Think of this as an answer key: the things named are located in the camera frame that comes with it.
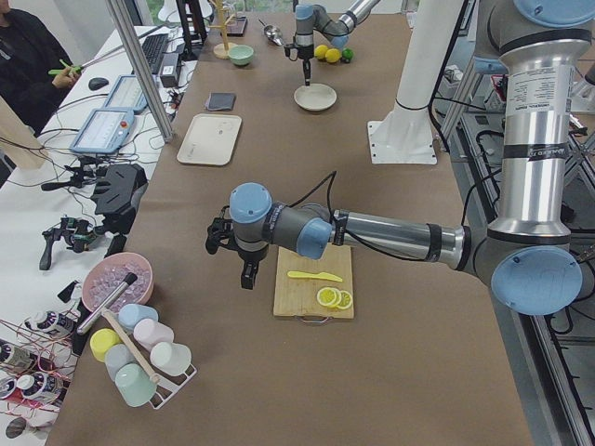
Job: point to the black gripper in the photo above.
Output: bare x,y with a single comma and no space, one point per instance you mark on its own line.
249,255
306,55

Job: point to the cream rabbit tray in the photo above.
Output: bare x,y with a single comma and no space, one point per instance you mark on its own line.
210,139

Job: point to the yellow lemon outer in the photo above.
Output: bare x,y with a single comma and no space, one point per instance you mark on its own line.
320,52

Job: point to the yellow lemon near lime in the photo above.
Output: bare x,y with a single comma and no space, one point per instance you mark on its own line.
332,55

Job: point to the round cream plate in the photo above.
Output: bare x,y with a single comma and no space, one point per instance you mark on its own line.
315,97

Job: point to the green lime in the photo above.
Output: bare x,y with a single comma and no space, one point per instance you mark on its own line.
347,55

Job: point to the metal scoop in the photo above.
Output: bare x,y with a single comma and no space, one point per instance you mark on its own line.
273,33

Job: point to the mint green bowl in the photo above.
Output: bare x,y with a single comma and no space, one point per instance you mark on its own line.
241,55

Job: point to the wooden cutting board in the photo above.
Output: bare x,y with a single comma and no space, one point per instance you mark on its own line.
297,297

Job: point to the lemon slices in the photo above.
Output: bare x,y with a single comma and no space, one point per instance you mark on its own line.
331,297

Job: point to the wooden cup tree stand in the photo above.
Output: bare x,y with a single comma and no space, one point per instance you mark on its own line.
225,16

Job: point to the grey folded cloth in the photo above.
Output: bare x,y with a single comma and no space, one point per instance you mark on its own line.
220,101

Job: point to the rack of pastel cups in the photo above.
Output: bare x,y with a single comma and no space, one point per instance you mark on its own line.
155,381

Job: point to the pink bowl with ice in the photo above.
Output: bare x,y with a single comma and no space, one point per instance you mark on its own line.
111,272

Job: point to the black keyboard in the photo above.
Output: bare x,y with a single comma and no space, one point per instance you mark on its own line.
154,48

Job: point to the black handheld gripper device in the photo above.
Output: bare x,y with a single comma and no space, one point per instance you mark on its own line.
78,233

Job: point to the blue teach pendant far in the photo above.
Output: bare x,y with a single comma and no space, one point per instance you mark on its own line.
126,93

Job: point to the blue teach pendant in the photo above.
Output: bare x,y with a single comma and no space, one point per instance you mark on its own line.
104,131
126,93

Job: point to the blue teach pendant near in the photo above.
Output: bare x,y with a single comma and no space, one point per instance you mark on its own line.
104,131

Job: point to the black computer mouse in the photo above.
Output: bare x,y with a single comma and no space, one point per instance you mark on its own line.
97,83

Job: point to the person in black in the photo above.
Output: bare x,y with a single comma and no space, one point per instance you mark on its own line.
36,71

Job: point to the white camera mast base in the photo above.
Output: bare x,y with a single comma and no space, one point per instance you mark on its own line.
404,136

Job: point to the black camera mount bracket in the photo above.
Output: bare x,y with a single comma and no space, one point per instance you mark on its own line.
117,196

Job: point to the aluminium frame post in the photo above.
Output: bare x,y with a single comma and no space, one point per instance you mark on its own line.
132,46

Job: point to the bottles in wire rack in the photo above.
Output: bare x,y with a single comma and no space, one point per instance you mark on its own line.
37,360

